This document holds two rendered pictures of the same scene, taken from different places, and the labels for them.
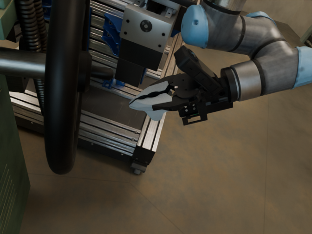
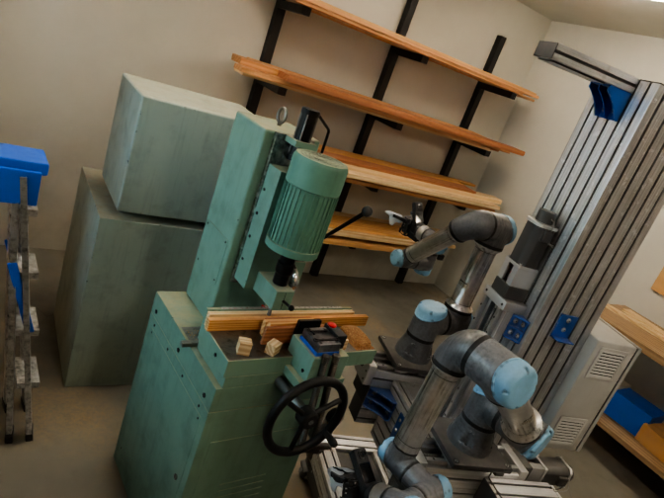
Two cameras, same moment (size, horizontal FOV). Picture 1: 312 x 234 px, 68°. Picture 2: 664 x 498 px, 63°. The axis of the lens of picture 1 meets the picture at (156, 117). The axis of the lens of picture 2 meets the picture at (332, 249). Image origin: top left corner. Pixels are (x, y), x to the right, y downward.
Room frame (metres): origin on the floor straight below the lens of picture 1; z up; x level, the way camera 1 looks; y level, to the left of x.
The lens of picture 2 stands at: (-0.27, -1.14, 1.79)
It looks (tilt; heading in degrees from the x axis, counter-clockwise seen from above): 19 degrees down; 72
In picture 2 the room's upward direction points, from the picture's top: 20 degrees clockwise
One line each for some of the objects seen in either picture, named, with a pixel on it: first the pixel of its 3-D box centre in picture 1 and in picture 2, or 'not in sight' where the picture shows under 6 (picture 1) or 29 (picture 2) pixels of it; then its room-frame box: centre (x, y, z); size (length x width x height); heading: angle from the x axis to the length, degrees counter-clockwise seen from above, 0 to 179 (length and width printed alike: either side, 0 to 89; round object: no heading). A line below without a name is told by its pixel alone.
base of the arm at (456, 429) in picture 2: not in sight; (474, 429); (0.81, 0.13, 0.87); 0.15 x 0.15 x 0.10
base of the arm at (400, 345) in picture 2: not in sight; (416, 343); (0.78, 0.63, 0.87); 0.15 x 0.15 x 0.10
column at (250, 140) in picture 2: not in sight; (248, 221); (0.00, 0.71, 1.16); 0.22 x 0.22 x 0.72; 24
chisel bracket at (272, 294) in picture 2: not in sight; (273, 291); (0.11, 0.47, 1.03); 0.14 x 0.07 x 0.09; 114
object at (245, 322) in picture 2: not in sight; (294, 321); (0.22, 0.49, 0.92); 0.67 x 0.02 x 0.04; 24
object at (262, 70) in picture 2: not in sight; (378, 156); (1.14, 2.91, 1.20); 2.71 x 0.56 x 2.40; 19
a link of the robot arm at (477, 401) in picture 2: not in sight; (491, 401); (0.81, 0.12, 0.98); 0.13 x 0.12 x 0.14; 117
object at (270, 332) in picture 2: not in sight; (293, 334); (0.20, 0.39, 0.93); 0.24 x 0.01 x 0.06; 24
